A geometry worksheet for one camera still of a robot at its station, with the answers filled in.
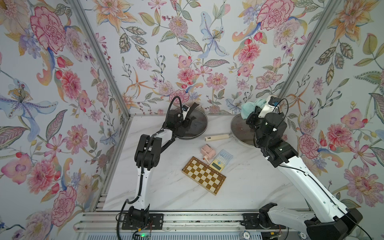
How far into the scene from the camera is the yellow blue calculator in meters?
0.94

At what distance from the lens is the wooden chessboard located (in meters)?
0.85

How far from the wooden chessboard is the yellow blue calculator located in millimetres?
23
